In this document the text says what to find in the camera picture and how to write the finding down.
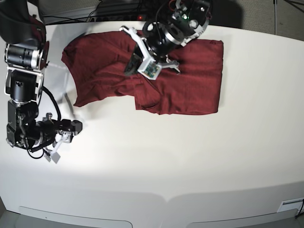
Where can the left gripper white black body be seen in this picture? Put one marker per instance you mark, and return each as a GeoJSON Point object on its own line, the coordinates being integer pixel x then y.
{"type": "Point", "coordinates": [154, 44]}

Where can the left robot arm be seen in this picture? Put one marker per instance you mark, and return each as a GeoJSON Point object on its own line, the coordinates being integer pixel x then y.
{"type": "Point", "coordinates": [175, 24]}

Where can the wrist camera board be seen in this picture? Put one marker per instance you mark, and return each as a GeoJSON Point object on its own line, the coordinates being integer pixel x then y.
{"type": "Point", "coordinates": [149, 69]}
{"type": "Point", "coordinates": [53, 157]}

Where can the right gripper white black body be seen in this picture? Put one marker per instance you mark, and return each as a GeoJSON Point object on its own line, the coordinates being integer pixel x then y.
{"type": "Point", "coordinates": [55, 133]}

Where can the dark red long-sleeve T-shirt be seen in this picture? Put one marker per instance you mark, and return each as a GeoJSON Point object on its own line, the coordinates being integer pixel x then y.
{"type": "Point", "coordinates": [97, 62]}

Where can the white label plate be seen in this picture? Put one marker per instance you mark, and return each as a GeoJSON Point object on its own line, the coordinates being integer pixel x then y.
{"type": "Point", "coordinates": [291, 204]}

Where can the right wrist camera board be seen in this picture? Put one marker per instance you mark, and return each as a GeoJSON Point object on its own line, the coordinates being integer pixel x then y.
{"type": "Point", "coordinates": [53, 157]}

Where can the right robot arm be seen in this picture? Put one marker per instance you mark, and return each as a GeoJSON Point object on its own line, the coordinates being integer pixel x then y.
{"type": "Point", "coordinates": [23, 29]}

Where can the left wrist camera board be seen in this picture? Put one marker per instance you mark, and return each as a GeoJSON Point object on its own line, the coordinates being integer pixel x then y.
{"type": "Point", "coordinates": [149, 69]}

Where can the black power strip red switch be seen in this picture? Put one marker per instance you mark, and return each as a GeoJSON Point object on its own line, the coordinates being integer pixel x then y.
{"type": "Point", "coordinates": [131, 17]}

